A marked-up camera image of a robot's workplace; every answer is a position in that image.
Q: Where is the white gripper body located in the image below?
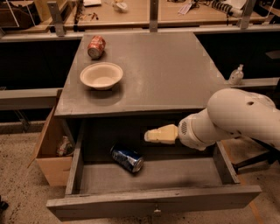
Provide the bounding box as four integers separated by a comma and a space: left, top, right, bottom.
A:
178, 108, 222, 151

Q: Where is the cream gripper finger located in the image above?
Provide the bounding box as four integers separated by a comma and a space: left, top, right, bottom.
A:
144, 124, 178, 144

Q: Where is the blue pepsi can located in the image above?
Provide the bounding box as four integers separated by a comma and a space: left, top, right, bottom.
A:
110, 144, 144, 173

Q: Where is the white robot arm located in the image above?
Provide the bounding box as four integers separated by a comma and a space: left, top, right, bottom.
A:
144, 88, 280, 151

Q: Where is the open grey top drawer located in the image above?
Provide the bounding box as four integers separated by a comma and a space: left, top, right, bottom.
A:
46, 143, 261, 221

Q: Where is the metal drawer knob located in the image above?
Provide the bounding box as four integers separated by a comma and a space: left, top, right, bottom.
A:
153, 205, 162, 215

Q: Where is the red soda can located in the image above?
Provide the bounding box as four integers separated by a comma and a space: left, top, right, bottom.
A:
87, 35, 106, 59

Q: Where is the clear sanitizer bottle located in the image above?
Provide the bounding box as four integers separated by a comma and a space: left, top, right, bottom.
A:
228, 64, 244, 85

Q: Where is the grey cabinet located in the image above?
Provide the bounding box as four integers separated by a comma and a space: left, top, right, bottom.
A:
55, 32, 226, 162

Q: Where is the black office chair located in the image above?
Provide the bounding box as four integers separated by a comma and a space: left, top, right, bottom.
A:
233, 139, 280, 172

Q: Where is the white paper bowl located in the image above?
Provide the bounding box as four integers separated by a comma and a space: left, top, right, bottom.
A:
80, 62, 123, 90

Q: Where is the crumpled wrapper in box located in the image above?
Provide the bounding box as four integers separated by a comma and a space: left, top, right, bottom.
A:
56, 136, 74, 157

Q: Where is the cardboard box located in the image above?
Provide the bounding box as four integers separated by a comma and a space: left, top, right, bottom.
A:
28, 91, 73, 186

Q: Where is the wooden desk in background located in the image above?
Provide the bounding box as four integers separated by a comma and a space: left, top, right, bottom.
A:
0, 0, 279, 35

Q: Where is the black coiled cable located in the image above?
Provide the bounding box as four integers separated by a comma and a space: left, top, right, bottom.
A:
211, 0, 244, 18

